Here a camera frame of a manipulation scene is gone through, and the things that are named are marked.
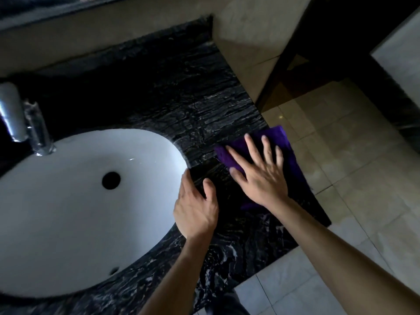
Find person's left hand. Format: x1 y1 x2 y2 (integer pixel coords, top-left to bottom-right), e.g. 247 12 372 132
173 169 220 242

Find person's right hand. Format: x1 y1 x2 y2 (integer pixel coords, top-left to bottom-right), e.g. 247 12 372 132
225 133 289 210

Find purple cleaning cloth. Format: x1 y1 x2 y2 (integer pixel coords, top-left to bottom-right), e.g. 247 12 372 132
215 125 316 212

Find person's left forearm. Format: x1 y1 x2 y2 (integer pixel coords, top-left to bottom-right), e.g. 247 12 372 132
138 233 212 315

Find person's right forearm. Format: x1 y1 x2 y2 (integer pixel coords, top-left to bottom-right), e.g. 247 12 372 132
272 196 420 315

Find person's grey trousers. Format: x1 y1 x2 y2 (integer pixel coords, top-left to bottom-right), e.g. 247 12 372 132
196 289 250 315

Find white oval sink basin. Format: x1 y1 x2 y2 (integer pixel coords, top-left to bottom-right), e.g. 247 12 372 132
0 128 188 298

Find chrome faucet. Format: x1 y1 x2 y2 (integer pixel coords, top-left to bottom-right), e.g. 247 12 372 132
0 82 56 157

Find dark wooden door frame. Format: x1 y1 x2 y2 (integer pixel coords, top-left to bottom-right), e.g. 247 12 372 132
255 0 420 112

